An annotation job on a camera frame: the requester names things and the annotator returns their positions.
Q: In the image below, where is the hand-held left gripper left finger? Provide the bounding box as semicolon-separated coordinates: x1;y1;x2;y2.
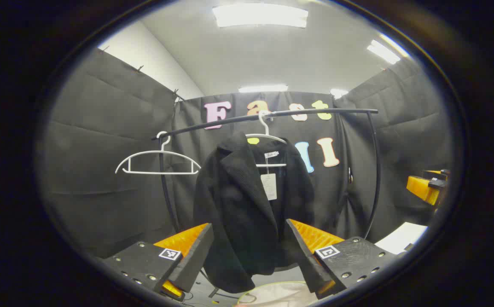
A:
102;223;214;301

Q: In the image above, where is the black knit jacket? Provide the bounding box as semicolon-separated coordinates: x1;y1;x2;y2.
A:
193;131;316;294

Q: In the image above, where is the ceiling light panel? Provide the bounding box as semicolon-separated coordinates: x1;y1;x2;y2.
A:
238;84;288;93
213;3;308;29
366;39;401;65

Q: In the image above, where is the white laundry hamper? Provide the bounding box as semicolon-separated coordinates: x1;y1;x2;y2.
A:
236;281;320;307

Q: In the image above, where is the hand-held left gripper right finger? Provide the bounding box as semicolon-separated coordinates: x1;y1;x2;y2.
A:
285;219;397;299

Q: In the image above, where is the white plastic hanger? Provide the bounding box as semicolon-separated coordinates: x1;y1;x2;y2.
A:
115;131;202;175
246;110;288;168

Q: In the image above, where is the black backdrop cloth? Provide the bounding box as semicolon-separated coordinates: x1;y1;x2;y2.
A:
42;48;454;261

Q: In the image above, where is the black clothes rack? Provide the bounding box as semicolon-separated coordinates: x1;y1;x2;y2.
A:
151;108;382;239

